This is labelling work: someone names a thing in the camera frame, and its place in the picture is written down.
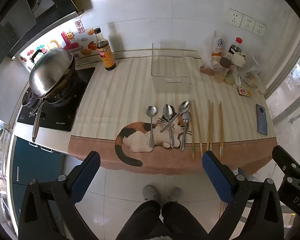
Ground brown flat packet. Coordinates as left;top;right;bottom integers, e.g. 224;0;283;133
200;66;215;77

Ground clear bag with white label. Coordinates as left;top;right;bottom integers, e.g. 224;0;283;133
202;30;227;75

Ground brown lidded seasoning jar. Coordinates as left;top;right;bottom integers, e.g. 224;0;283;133
214;56;237;83

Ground colourful sticker wall sheet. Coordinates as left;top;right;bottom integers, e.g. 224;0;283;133
19;27;96;68

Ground black cooktop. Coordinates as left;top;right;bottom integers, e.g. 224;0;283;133
17;66;95;132

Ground oval bowl steel spoon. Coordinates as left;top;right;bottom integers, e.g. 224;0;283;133
179;111;192;152
162;104;175;148
160;101;190;133

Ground crumpled clear plastic bag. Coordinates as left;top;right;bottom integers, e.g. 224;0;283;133
234;52;266;95

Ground clear plastic container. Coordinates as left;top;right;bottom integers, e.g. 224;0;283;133
151;42;192;84

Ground blue grey smartphone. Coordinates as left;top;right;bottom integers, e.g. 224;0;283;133
255;104;268;136

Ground round bowl steel spoon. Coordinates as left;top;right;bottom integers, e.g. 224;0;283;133
146;106;157;148

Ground metal dish rack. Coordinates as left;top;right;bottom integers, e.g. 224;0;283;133
0;114;14;193

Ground dark soy sauce bottle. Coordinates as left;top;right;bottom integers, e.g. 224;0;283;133
94;27;117;71

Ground blue kitchen cabinet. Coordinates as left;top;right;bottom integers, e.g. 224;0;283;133
10;137;65;222

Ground grey slipper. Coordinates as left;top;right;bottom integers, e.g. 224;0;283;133
168;187;183;202
142;185;159;202

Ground small orange packet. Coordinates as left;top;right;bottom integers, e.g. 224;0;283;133
236;86;253;97

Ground red capped dark bottle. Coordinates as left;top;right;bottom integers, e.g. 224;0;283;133
227;37;243;63

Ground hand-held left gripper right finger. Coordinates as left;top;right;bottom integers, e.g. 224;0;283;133
202;151;284;240

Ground frosted window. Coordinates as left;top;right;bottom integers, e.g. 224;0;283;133
265;30;300;147

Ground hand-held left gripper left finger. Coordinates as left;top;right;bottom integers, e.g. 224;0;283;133
19;151;102;240

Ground white wall socket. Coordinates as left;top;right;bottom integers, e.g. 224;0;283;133
252;20;267;35
240;14;256;32
225;8;243;28

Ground steel wok lid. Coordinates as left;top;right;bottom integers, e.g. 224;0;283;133
29;47;76;98

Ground black range hood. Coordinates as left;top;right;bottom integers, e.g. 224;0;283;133
0;0;85;64

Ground long handled wok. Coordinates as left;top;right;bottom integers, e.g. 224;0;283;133
22;65;77;143

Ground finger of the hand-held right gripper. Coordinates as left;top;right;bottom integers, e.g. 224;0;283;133
272;145;300;178

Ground person's legs in dark pants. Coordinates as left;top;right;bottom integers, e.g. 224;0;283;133
115;200;215;240

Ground cat print table mat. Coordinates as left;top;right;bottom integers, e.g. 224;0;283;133
67;55;278;175

